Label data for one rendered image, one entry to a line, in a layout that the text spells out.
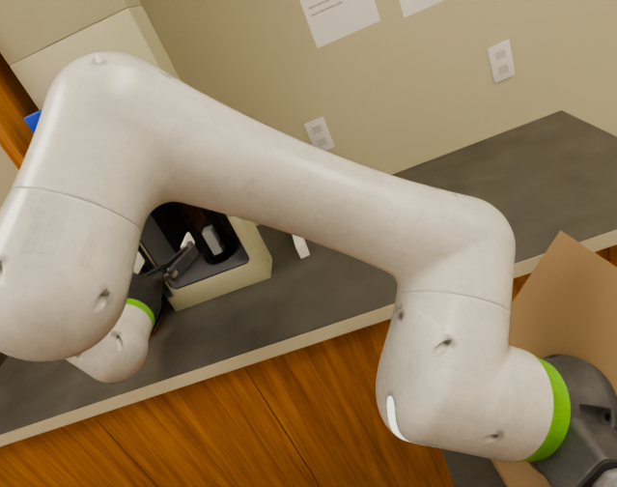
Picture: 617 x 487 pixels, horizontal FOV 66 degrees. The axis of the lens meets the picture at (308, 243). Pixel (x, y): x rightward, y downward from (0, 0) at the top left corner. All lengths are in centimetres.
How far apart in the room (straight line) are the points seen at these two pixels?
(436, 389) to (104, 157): 37
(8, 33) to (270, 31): 71
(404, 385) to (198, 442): 102
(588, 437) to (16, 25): 129
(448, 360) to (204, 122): 33
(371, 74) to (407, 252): 117
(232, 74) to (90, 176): 125
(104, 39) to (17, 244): 89
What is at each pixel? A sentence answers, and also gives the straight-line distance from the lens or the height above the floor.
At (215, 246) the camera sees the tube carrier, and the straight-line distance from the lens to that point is 143.
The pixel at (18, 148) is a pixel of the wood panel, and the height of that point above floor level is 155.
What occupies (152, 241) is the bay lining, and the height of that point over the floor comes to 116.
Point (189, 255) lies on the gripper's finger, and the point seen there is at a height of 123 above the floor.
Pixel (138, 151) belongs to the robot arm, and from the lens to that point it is 43.
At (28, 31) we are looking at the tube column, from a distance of 132.
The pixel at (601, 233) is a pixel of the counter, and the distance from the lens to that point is 118.
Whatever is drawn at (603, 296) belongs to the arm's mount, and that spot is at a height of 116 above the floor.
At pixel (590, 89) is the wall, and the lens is 190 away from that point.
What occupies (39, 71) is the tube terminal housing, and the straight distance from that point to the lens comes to 133.
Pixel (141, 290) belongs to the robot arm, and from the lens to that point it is 95.
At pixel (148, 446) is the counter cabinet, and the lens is 153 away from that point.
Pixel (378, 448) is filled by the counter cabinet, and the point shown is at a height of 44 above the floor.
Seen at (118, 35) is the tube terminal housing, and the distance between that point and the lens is 124.
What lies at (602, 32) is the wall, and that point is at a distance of 188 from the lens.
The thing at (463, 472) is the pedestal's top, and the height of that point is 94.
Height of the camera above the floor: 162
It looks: 27 degrees down
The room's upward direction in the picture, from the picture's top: 25 degrees counter-clockwise
